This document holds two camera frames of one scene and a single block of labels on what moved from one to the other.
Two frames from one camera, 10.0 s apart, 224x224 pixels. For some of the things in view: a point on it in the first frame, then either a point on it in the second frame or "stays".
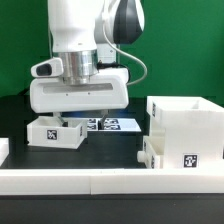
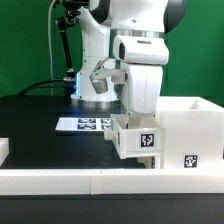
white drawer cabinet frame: (192, 128) stays
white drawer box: (48, 131) -> (136, 136)
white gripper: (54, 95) -> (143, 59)
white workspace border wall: (19, 181) stays
